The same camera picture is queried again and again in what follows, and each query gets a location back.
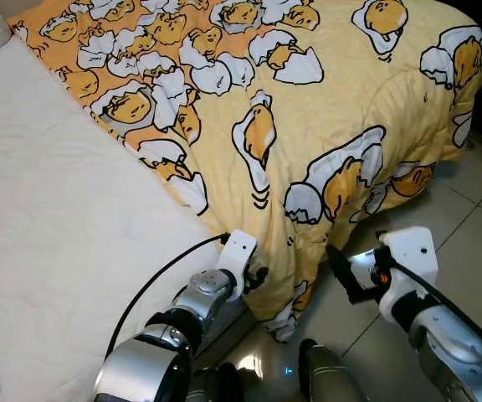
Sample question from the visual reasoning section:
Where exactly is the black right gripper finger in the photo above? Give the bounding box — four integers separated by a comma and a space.
325, 244, 366, 304

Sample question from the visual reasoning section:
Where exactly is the yellow egg cartoon blanket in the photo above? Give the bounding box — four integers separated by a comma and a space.
7, 0, 482, 344

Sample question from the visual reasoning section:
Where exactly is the robot right leg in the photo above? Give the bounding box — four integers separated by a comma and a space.
297, 338, 369, 402

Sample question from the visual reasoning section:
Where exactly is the robot leg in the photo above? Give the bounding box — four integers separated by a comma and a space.
187, 360, 254, 402
297, 338, 369, 402

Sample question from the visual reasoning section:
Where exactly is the robot left leg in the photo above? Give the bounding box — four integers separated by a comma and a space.
187, 360, 254, 402

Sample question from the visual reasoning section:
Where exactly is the white mattress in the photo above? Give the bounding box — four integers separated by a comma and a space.
0, 33, 229, 402

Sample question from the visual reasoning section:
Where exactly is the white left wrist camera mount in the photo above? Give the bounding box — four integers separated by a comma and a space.
216, 230, 259, 302

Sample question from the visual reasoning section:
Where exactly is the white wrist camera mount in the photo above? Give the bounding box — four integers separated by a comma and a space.
216, 230, 259, 302
377, 227, 439, 323

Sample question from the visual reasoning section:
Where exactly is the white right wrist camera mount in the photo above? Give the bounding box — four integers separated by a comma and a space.
377, 227, 439, 323

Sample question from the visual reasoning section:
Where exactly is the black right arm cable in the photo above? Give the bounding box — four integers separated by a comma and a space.
389, 260, 482, 365

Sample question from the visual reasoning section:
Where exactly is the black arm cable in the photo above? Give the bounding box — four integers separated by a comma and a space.
389, 260, 482, 365
105, 233, 229, 359

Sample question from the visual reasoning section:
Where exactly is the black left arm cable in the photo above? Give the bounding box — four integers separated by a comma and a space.
105, 233, 229, 359

